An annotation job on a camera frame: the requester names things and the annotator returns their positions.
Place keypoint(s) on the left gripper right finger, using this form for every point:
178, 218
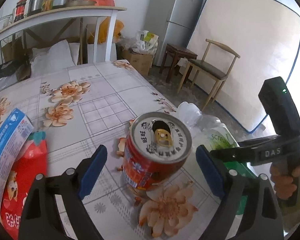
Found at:
261, 218

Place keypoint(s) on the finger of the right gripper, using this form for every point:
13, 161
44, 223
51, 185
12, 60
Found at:
272, 141
239, 154

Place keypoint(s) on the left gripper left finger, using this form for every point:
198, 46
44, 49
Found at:
40, 218

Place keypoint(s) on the red snack bag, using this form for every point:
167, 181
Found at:
31, 160

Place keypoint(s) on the red drink can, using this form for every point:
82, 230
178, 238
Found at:
156, 147

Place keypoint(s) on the person's right hand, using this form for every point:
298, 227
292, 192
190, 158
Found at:
283, 185

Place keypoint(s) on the blue white long box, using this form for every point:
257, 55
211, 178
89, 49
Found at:
13, 133

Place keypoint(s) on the wooden chair dark seat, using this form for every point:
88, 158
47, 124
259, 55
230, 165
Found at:
214, 73

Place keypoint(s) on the white mattress blue trim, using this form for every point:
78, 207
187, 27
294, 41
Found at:
260, 39

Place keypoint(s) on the floral tablecloth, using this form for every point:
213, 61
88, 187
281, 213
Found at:
113, 96

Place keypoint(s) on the dark wooden stool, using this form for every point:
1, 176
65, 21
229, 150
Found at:
177, 53

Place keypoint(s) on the brown cardboard box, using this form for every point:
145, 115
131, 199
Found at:
141, 62

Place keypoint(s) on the white bags on box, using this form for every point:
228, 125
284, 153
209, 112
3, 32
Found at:
144, 43

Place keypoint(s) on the black clothing pile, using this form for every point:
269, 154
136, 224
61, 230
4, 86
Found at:
9, 68

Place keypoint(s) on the white pillow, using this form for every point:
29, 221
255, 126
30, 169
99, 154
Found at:
54, 59

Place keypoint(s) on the silver refrigerator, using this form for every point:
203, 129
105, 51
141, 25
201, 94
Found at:
173, 21

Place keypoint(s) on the white cardboard box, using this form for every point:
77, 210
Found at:
101, 50

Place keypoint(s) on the dark sauce jar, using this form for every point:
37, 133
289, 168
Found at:
19, 10

